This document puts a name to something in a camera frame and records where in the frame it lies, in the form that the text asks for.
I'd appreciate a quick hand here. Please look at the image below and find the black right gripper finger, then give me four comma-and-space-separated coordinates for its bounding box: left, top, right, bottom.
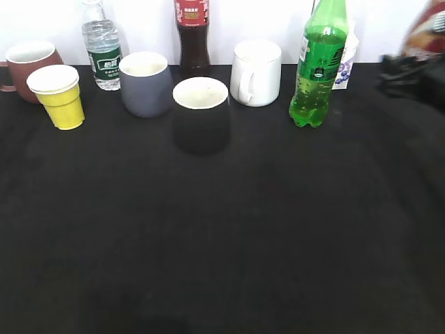
377, 54, 428, 96

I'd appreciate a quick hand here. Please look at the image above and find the brown nescafe coffee bottle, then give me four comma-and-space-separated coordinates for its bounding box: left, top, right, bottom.
401, 1, 444, 61

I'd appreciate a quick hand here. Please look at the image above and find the dark red ceramic mug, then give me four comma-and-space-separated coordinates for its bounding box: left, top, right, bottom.
1, 40, 64, 104

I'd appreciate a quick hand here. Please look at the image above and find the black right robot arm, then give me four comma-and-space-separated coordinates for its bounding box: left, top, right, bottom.
376, 53, 444, 113

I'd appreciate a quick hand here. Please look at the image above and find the green sprite bottle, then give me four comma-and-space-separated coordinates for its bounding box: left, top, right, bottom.
289, 0, 349, 128

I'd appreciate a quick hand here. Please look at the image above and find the white ceramic mug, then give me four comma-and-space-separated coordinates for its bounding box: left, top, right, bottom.
230, 39, 282, 107

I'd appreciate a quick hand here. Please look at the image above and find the black ceramic mug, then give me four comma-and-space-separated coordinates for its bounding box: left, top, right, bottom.
172, 77, 230, 154

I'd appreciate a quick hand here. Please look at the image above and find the grey ceramic mug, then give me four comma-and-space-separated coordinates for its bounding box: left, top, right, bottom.
119, 51, 173, 118

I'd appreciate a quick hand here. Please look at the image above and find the white blueberry milk carton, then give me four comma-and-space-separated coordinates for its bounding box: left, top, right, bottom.
332, 19, 359, 90

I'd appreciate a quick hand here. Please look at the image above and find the cola bottle red label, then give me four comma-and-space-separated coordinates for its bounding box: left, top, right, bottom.
175, 0, 211, 77

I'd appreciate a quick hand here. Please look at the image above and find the clear water bottle green label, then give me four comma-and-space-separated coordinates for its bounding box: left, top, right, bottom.
81, 1, 122, 91

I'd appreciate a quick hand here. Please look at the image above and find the yellow paper cup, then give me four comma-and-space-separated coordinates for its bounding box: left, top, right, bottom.
26, 65, 85, 130

